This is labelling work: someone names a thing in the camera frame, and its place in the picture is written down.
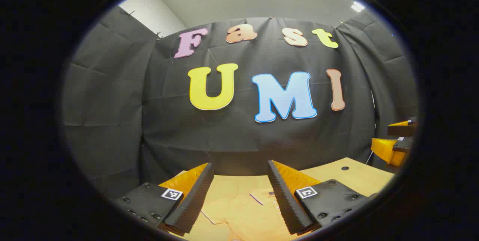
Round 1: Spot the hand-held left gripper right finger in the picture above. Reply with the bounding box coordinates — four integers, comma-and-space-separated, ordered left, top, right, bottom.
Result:
267, 160, 371, 236

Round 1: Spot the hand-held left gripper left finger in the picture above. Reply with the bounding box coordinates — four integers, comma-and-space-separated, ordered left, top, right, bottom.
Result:
113, 162, 214, 237

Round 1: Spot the orange T-shirt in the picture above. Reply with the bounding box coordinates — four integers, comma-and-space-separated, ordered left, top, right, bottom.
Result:
185, 189, 300, 241

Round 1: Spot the black backdrop cloth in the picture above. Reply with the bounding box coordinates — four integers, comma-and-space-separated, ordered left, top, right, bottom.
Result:
62, 5, 419, 200

